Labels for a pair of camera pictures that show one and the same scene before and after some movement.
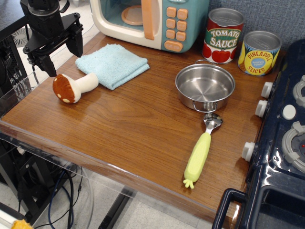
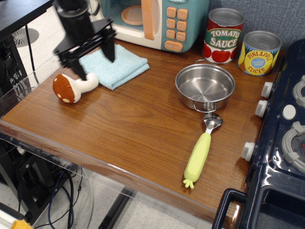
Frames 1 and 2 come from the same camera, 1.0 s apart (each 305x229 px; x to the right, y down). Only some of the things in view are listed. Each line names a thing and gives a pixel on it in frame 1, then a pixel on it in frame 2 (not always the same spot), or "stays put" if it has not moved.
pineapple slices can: x=259 y=52 stays put
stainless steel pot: x=204 y=86 stays put
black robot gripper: x=48 y=28 → x=84 y=37
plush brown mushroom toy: x=68 y=90 stays put
